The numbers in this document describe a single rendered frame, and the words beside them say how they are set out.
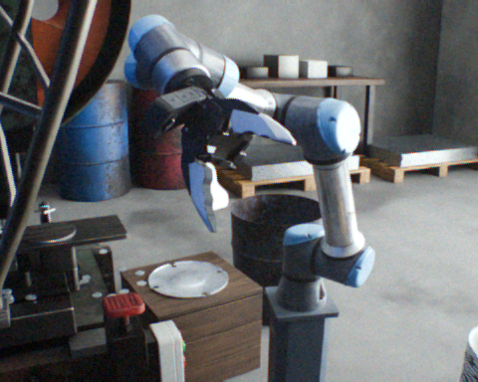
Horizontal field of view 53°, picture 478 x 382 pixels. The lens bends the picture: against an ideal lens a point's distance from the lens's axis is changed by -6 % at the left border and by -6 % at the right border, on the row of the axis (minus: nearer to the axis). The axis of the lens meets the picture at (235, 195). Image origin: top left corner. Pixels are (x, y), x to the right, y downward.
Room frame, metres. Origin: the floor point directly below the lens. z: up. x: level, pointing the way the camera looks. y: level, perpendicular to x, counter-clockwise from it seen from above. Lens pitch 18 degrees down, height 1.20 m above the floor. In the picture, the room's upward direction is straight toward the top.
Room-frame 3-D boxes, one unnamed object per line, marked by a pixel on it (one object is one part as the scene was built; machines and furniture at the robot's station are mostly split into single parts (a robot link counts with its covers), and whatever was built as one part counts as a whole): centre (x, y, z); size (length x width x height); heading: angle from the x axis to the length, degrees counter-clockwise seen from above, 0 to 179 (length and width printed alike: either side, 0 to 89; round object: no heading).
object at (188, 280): (1.65, 0.17, 0.35); 0.29 x 0.29 x 0.01
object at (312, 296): (1.33, -0.20, 0.50); 0.15 x 0.15 x 0.10
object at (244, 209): (2.07, -0.19, 0.24); 0.42 x 0.42 x 0.48
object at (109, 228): (1.05, 0.38, 0.72); 0.25 x 0.14 x 0.14; 113
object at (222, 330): (1.65, 0.17, 0.18); 0.40 x 0.38 x 0.35; 120
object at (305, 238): (1.32, -0.20, 0.62); 0.13 x 0.12 x 0.14; 48
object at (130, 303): (0.77, 0.20, 0.72); 0.07 x 0.06 x 0.08; 113
